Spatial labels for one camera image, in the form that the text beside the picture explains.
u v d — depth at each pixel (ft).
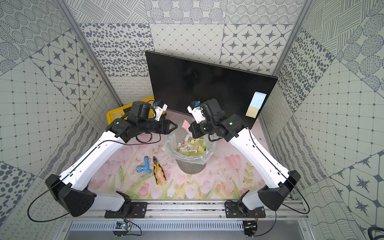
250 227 2.38
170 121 2.13
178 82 3.44
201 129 1.88
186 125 2.22
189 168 2.60
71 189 1.27
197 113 1.96
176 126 2.30
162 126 2.05
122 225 2.30
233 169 2.89
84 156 1.43
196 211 2.49
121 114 3.05
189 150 2.63
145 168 2.83
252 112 2.38
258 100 2.21
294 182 1.30
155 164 2.89
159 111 2.13
